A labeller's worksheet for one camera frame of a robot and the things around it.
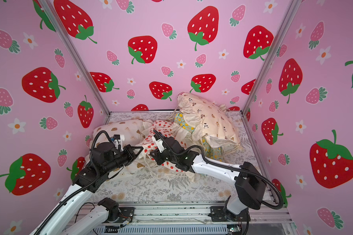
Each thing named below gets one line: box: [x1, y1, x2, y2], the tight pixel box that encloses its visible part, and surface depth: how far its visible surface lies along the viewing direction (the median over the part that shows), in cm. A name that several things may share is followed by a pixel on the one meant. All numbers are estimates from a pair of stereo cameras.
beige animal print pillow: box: [176, 92, 242, 151], surface depth 91 cm
